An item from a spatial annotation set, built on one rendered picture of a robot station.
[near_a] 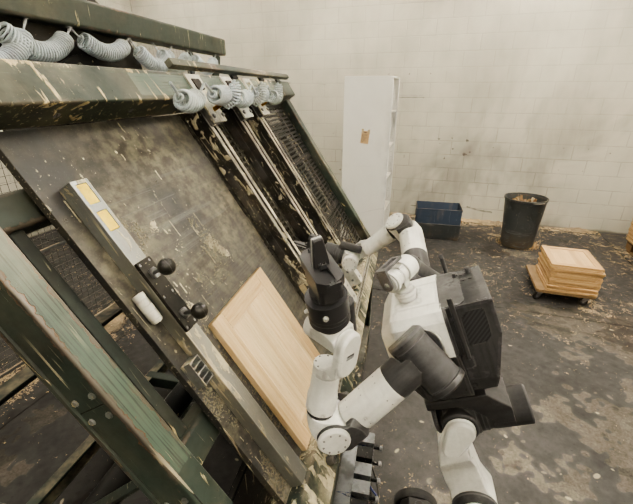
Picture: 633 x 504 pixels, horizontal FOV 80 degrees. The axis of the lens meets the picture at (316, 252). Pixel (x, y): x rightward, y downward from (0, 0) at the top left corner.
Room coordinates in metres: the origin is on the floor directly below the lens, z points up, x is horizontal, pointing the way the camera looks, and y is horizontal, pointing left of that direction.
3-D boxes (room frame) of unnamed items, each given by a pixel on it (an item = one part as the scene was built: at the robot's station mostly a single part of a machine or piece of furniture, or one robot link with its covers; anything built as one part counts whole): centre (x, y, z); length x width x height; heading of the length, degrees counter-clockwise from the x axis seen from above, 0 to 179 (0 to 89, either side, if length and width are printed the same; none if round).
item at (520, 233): (4.72, -2.67, 0.33); 0.52 x 0.51 x 0.65; 162
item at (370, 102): (5.16, -0.71, 1.03); 0.61 x 0.58 x 2.05; 162
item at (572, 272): (3.43, -2.46, 0.20); 0.61 x 0.53 x 0.40; 162
